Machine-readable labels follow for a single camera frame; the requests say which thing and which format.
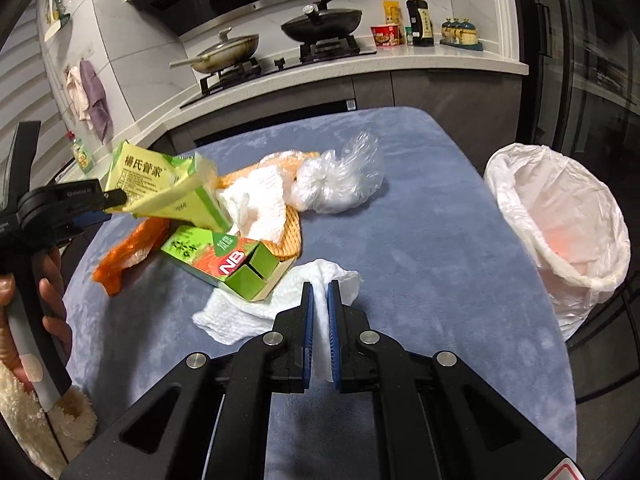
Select trash bin with white bag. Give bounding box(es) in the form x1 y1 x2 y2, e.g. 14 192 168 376
482 142 632 342

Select pink hanging towel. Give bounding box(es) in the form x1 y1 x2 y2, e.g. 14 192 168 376
66 65 92 119

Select golden frying pan with lid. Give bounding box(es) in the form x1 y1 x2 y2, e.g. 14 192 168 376
169 35 261 74

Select black wok lid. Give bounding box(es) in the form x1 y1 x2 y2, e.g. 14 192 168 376
282 0 362 29

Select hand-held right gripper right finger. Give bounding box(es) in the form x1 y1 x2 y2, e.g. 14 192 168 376
327 281 582 480

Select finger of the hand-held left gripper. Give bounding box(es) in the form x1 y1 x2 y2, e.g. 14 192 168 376
65 182 129 212
50 210 114 247

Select clear plastic bag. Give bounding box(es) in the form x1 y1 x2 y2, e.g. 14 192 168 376
290 130 386 214

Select crumpled white paper towel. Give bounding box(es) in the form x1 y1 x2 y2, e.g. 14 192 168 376
217 166 289 244

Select dark grey base cabinets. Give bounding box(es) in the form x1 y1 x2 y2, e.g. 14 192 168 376
165 66 527 162

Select purple hanging towel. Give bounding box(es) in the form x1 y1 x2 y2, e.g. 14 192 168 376
79 60 115 144

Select built-in black oven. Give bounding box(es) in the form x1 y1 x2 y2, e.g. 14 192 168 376
170 97 361 157

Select orange plastic wrapper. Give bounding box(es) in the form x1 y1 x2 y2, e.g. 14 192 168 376
92 216 174 297

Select yellow-orange foam fruit net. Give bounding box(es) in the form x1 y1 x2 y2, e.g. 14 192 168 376
215 150 322 262

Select red instant noodle cup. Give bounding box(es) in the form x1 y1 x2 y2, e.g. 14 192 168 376
370 22 404 47

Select black framed glass door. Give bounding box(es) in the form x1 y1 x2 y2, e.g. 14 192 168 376
510 0 640 311

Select yellow and blue jar set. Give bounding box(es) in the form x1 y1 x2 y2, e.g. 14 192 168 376
440 16 485 52

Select black gas stove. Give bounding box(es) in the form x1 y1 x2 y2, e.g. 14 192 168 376
180 40 379 109

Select black wok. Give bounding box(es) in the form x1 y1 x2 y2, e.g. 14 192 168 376
281 10 364 44

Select green and orange cardboard box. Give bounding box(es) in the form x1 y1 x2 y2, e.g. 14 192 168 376
160 224 294 304

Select green dish soap bottle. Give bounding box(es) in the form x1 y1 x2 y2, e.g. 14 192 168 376
67 131 96 175

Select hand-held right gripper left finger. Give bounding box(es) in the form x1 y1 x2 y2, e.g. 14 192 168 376
60 282 316 480

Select white window blinds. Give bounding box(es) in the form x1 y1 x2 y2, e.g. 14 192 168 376
0 0 77 187

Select wall rack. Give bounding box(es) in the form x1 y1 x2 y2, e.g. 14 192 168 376
42 0 71 44

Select glass pan lid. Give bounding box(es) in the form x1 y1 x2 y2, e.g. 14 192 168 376
197 27 260 59

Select white paper towel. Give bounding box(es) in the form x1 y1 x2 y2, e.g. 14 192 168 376
217 166 289 244
192 258 363 382

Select dark soy sauce bottle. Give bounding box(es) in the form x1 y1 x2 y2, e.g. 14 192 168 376
406 0 435 47

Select person's left hand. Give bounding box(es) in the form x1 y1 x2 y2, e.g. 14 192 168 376
0 247 74 387

